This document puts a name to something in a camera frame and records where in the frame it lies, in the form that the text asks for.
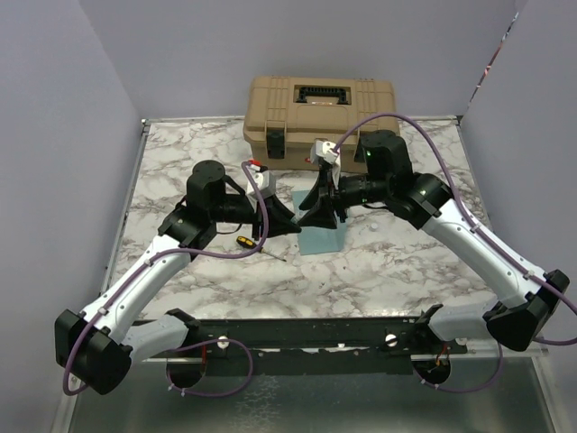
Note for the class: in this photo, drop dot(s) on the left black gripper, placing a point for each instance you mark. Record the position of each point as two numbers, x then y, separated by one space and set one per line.
279 218

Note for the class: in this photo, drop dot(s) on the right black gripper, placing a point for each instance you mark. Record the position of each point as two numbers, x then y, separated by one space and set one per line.
330 200

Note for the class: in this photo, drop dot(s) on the teal envelope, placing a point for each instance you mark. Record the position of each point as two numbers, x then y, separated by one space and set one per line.
315 240

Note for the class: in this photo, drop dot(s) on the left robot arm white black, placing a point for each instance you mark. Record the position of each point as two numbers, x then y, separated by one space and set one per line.
101 343

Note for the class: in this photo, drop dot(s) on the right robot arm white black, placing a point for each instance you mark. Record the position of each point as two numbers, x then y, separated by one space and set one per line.
526 295

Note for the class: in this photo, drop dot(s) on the yellow black screwdriver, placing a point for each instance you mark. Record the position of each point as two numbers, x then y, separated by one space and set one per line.
249 244

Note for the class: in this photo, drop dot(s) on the tan plastic toolbox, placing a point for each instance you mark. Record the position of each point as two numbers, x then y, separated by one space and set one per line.
285 115

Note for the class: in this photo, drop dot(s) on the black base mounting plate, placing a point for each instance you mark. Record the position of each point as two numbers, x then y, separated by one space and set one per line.
312 346

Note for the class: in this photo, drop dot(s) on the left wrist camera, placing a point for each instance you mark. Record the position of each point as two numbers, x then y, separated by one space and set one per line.
262 181

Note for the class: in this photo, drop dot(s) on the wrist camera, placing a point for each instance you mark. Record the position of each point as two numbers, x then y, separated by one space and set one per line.
262 181
325 151

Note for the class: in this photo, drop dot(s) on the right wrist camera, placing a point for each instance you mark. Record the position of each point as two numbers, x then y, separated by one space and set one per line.
325 151

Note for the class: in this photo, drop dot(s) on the aluminium frame rail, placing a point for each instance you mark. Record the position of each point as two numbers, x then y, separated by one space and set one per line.
125 209

